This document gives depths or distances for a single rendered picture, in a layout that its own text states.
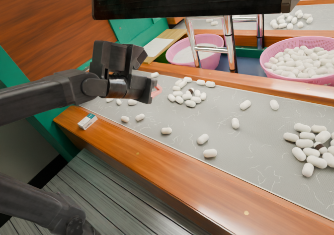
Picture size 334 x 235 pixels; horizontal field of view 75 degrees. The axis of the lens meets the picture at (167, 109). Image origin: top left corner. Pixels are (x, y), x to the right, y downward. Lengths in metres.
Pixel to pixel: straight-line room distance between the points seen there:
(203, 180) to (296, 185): 0.19
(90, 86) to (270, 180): 0.43
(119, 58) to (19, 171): 1.52
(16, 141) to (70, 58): 0.96
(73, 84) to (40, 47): 0.52
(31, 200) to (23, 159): 1.38
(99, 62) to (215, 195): 0.38
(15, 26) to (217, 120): 0.74
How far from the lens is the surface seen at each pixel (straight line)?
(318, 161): 0.56
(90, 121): 0.82
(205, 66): 0.96
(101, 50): 0.50
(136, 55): 0.55
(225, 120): 0.67
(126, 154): 0.65
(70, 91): 0.45
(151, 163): 0.59
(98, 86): 0.47
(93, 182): 0.78
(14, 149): 1.84
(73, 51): 1.01
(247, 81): 0.76
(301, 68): 0.85
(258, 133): 0.63
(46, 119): 1.00
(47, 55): 0.97
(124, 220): 0.66
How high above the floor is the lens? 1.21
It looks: 38 degrees down
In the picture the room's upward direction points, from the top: 21 degrees counter-clockwise
